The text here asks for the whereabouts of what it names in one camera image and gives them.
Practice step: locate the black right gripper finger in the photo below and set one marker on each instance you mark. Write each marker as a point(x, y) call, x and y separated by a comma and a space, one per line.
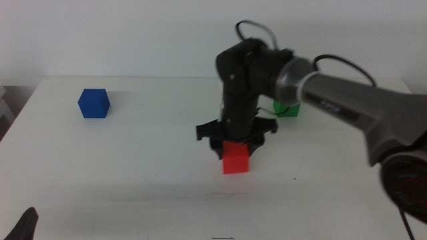
point(217, 148)
point(255, 145)

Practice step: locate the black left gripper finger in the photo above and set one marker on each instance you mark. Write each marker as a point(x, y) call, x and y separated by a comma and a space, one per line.
point(25, 226)

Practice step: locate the red cube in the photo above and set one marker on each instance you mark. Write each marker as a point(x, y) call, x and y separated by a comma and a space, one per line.
point(236, 160)

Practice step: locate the green cube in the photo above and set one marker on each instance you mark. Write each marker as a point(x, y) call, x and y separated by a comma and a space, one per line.
point(294, 110)

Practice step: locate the blue cube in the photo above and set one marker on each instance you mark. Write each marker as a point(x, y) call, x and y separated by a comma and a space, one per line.
point(94, 104)

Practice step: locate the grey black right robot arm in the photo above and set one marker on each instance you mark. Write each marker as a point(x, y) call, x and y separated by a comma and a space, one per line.
point(367, 110)

